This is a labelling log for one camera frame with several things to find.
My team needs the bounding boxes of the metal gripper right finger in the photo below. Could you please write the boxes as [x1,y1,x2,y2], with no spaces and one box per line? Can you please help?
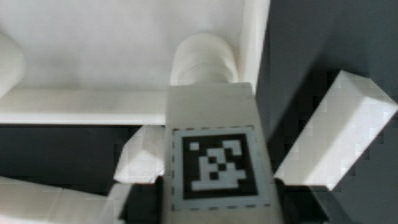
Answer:
[275,179,329,224]

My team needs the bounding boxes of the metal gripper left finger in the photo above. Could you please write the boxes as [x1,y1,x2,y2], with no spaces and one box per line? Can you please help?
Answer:
[122,178,163,224]

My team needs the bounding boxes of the white leg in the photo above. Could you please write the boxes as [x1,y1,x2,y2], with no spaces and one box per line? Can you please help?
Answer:
[162,33,284,224]

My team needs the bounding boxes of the white square tabletop part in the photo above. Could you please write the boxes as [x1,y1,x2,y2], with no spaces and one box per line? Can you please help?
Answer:
[0,0,270,125]

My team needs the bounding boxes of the white right wall rail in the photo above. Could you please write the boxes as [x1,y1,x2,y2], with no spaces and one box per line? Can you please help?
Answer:
[273,71,398,190]

